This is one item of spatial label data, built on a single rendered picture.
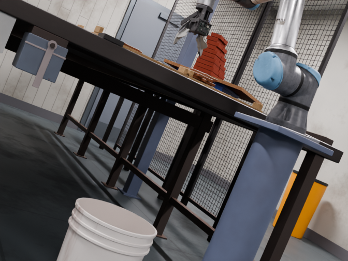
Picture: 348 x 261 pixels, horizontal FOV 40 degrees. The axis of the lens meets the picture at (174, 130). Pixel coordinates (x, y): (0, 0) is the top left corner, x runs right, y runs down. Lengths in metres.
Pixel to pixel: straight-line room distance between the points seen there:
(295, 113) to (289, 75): 0.15
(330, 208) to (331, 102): 1.44
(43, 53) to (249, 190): 0.84
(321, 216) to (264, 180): 4.50
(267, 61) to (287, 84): 0.10
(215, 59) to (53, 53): 1.49
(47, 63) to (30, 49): 0.07
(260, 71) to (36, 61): 0.74
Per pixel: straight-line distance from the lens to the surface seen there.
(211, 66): 2.92
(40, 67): 1.63
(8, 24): 1.64
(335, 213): 6.08
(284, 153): 1.73
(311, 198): 5.80
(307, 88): 1.76
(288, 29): 1.72
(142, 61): 1.75
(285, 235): 2.31
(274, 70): 1.64
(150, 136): 3.99
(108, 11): 7.14
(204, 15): 2.12
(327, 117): 6.64
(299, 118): 1.76
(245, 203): 1.74
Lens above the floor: 0.77
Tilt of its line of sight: 2 degrees down
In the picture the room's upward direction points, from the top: 23 degrees clockwise
